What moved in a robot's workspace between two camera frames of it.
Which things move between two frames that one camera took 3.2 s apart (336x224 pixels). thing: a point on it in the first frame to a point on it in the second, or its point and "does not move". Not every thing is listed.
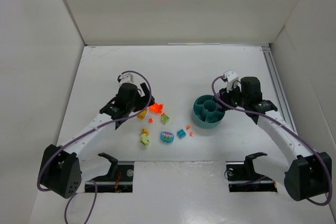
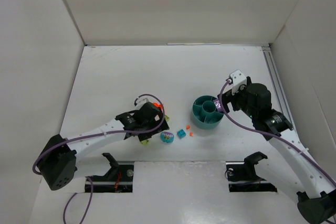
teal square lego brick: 181,134 does not move
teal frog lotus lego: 167,137 does not move
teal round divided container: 207,113 does not move
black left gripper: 144,98 to 154,128
